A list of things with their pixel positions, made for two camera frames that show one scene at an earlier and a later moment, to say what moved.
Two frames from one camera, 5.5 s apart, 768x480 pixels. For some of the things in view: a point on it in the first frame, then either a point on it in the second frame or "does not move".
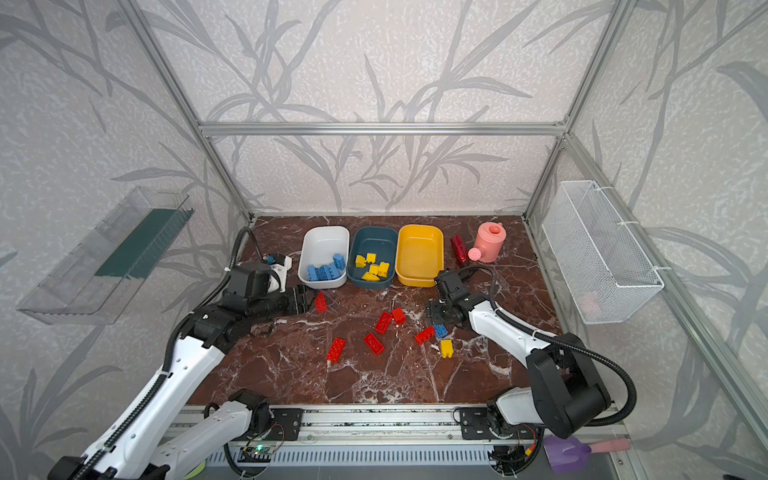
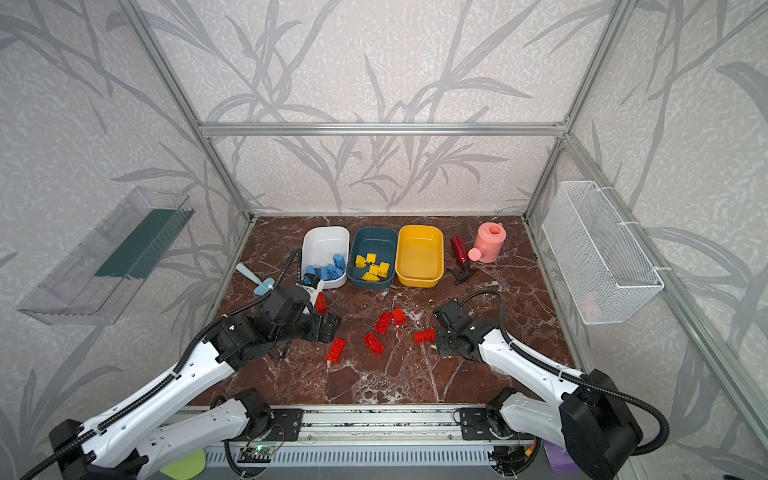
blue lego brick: [339, 261] does not move
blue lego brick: [333, 271] does not move
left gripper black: [298, 300] → [327, 327]
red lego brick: [373, 343] does not move
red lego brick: [321, 303] does not move
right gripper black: [444, 312] → [448, 346]
